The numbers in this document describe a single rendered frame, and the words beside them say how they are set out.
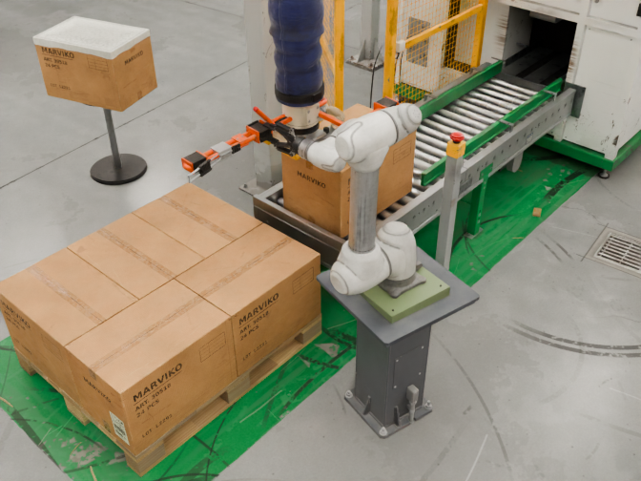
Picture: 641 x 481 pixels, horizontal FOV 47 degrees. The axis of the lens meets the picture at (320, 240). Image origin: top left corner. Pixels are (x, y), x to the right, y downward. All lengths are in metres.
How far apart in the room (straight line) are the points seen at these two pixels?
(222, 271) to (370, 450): 1.08
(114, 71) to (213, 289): 1.84
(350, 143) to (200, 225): 1.58
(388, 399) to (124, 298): 1.29
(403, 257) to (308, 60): 0.94
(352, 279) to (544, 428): 1.34
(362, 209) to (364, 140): 0.31
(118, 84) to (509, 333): 2.77
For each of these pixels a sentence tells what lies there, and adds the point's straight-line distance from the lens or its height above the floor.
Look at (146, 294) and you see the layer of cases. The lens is 3.51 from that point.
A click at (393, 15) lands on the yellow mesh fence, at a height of 1.23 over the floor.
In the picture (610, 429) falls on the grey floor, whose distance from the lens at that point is 3.80.
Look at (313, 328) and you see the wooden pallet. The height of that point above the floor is 0.08.
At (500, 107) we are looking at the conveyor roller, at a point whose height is 0.55.
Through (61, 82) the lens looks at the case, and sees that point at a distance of 5.14.
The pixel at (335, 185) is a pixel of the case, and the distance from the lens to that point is 3.55.
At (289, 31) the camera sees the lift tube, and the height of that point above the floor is 1.63.
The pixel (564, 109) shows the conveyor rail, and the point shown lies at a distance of 5.27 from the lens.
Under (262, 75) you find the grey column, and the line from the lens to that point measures 4.65.
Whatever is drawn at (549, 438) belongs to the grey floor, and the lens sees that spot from 3.68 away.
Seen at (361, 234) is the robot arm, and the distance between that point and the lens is 2.74.
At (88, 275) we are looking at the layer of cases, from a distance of 3.69.
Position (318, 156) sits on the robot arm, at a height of 1.23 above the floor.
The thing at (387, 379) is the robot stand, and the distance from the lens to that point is 3.31.
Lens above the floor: 2.79
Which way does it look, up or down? 37 degrees down
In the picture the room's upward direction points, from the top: 1 degrees counter-clockwise
